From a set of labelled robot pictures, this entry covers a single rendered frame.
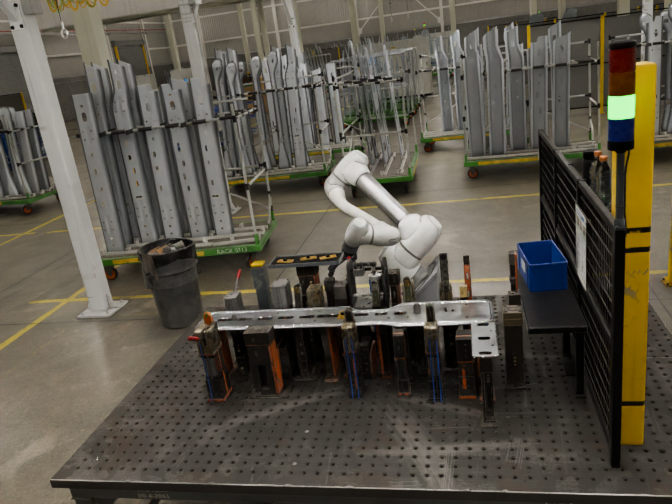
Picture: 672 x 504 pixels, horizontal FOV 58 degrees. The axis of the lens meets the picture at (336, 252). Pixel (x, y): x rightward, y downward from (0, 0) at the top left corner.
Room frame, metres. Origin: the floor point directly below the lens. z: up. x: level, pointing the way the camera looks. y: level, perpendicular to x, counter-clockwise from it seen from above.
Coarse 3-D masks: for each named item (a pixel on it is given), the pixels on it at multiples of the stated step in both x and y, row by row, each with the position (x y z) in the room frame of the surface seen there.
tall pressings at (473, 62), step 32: (512, 32) 9.21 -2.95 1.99; (480, 64) 9.29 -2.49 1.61; (512, 64) 9.19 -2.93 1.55; (544, 64) 9.05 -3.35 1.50; (480, 96) 9.04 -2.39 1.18; (512, 96) 9.17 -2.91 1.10; (544, 96) 9.04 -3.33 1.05; (480, 128) 9.07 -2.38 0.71; (512, 128) 9.13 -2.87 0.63; (544, 128) 9.02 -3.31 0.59
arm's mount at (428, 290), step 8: (432, 264) 3.20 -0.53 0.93; (432, 272) 3.04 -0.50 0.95; (424, 280) 3.06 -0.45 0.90; (432, 280) 2.97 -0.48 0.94; (440, 280) 3.13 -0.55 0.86; (424, 288) 2.98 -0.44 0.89; (432, 288) 2.98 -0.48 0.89; (416, 296) 3.00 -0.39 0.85; (424, 296) 2.99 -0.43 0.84; (432, 296) 2.98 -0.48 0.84
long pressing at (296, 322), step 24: (216, 312) 2.78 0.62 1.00; (240, 312) 2.75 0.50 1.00; (264, 312) 2.71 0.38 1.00; (288, 312) 2.67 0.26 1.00; (312, 312) 2.63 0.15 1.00; (336, 312) 2.59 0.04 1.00; (360, 312) 2.56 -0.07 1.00; (384, 312) 2.53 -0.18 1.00; (408, 312) 2.49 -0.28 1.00; (456, 312) 2.42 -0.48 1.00; (480, 312) 2.39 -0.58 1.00
